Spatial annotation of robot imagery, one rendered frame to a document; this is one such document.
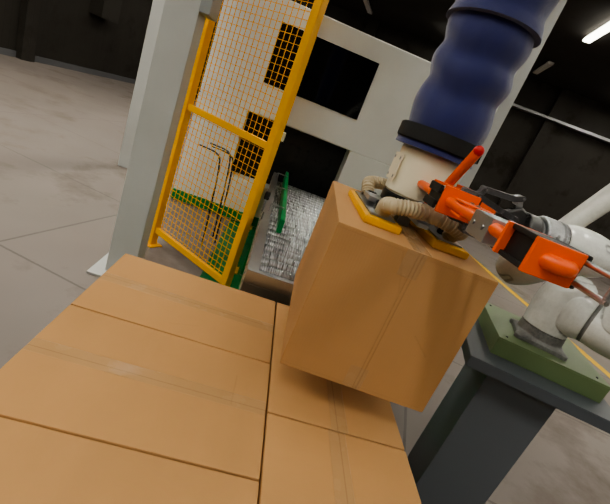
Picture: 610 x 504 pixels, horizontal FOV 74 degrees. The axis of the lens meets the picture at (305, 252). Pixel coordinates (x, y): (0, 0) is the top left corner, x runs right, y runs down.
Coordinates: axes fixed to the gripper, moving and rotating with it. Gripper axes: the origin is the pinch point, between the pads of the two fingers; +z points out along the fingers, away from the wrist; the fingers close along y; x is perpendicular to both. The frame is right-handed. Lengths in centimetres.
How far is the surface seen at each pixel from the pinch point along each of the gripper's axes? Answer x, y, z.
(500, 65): 17.0, -31.4, -2.3
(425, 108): 20.0, -16.8, 8.9
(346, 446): -8, 66, -1
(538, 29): 16.9, -41.0, -6.6
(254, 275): 62, 61, 32
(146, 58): 344, 10, 186
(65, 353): -3, 66, 72
